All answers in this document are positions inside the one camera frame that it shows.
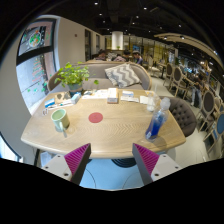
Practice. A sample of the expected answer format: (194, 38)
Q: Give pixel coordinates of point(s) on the group of ceiling lights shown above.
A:
(145, 8)

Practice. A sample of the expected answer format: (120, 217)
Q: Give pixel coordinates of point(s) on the framed food poster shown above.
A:
(36, 38)

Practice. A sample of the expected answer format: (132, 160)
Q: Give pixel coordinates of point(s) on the flat round red coaster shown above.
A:
(95, 117)

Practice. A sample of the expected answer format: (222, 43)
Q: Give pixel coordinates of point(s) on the pale green mug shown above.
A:
(60, 118)

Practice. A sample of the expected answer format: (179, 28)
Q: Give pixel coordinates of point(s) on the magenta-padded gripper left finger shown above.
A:
(77, 159)

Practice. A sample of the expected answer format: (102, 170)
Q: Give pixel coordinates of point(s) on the small light blue pack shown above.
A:
(76, 98)

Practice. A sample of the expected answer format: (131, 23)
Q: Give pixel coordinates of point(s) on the blue and white box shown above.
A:
(50, 102)

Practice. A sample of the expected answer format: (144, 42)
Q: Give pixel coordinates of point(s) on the dark tufted armchair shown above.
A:
(183, 115)

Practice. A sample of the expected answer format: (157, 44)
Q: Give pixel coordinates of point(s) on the green potted plant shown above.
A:
(72, 76)

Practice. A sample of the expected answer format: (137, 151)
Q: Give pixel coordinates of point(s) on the person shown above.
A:
(121, 57)
(196, 90)
(101, 56)
(137, 58)

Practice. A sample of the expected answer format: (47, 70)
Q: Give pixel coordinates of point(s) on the group of round-backed chairs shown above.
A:
(208, 101)

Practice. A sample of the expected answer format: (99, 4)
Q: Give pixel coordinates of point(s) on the clear bottle with blue label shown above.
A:
(155, 126)

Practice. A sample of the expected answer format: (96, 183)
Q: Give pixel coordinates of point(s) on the grey curved sofa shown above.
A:
(96, 71)

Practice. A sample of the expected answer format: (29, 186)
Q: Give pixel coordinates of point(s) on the wooden tissue box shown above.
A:
(112, 95)

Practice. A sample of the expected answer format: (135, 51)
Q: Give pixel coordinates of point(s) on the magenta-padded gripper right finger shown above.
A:
(146, 159)

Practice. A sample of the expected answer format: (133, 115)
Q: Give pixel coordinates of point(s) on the white paper sheets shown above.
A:
(96, 94)

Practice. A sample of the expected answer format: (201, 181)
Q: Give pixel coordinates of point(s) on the clear glass with straw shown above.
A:
(151, 103)

